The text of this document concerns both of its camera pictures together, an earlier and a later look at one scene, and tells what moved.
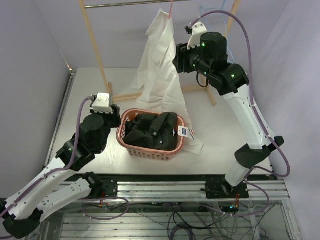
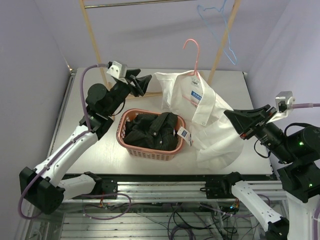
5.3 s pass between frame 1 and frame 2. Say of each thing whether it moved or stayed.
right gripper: moved
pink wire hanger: moved
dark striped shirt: stayed
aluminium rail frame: stayed
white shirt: moved
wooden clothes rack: stayed
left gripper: moved
